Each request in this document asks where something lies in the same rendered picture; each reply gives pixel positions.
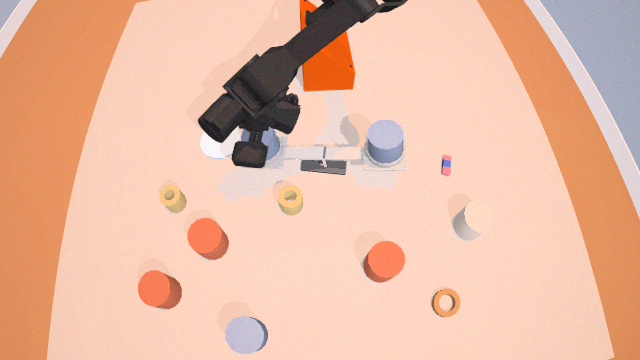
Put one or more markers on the pink eraser with blue sleeve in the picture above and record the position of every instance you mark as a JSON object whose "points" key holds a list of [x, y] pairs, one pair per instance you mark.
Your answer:
{"points": [[446, 165]]}

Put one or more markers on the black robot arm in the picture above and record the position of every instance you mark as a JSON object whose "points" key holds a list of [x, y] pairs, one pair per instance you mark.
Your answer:
{"points": [[261, 85]]}

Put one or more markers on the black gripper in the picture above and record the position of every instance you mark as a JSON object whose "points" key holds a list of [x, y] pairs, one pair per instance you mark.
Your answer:
{"points": [[252, 153]]}

